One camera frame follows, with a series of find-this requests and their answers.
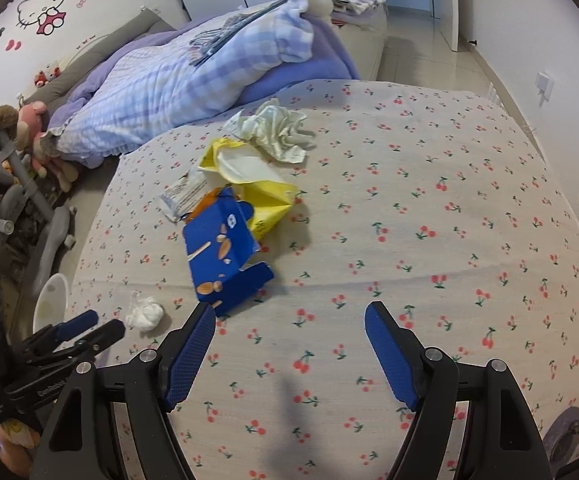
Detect small white tissue ball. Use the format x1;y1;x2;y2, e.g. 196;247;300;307
124;290;164;333

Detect blue biscuit box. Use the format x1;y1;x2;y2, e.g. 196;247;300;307
182;186;274;318

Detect light blue snack wrapper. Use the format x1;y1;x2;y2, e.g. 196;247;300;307
159;169;210;223

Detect yellow white snack bag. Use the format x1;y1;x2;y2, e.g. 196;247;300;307
199;138;298;240

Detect white paper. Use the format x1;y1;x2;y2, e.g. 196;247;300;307
223;99;317;164

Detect white polka dot trash bin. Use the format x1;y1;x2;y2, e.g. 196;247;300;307
32;273;70;333

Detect left hand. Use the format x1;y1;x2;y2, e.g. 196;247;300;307
0;419;41;479

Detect grey ergonomic chair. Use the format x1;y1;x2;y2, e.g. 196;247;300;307
0;130;76;300

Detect cherry print mattress cover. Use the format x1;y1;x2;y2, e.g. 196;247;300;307
66;78;579;480

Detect pink plush toy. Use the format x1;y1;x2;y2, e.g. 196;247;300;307
15;101;79;193

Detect blue plaid quilt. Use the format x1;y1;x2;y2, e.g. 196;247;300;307
34;0;333;167

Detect small red plush toys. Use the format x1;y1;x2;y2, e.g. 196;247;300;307
34;64;62;88

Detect purple blanket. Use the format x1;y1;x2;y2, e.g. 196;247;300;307
47;15;359;115

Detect grey bed headboard cushion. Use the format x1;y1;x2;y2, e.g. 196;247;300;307
19;9;174;112

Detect white wall socket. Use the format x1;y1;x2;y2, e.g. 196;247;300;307
536;72;554;106

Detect hello kitty wall sticker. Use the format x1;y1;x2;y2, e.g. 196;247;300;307
0;0;86;52

